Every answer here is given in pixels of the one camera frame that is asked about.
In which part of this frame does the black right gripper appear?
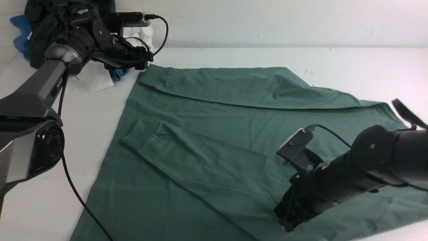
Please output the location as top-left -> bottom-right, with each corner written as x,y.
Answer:
274,164 -> 335,232

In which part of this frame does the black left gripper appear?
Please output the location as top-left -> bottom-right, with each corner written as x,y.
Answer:
92,20 -> 154,70

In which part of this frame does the green long-sleeve top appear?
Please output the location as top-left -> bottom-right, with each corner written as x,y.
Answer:
87,65 -> 427,241

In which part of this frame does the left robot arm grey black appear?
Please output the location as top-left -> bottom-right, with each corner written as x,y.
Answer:
0,18 -> 154,203

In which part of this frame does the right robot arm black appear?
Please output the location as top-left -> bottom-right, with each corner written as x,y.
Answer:
274,125 -> 428,232

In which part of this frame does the dark green crumpled garment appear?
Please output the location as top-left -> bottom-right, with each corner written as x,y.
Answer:
24,0 -> 116,69

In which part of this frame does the blue crumpled garment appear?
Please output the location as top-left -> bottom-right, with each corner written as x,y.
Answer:
9,15 -> 129,81

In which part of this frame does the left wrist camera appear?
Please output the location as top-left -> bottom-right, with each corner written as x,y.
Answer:
104,12 -> 151,27

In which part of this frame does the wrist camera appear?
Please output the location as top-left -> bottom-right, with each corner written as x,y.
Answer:
104,12 -> 151,27
276,129 -> 314,168

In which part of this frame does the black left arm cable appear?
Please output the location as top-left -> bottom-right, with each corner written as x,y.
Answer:
58,14 -> 169,241

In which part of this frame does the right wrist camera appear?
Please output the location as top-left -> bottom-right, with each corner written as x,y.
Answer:
276,129 -> 314,168

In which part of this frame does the black right camera cable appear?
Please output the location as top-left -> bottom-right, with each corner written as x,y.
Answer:
305,98 -> 428,192

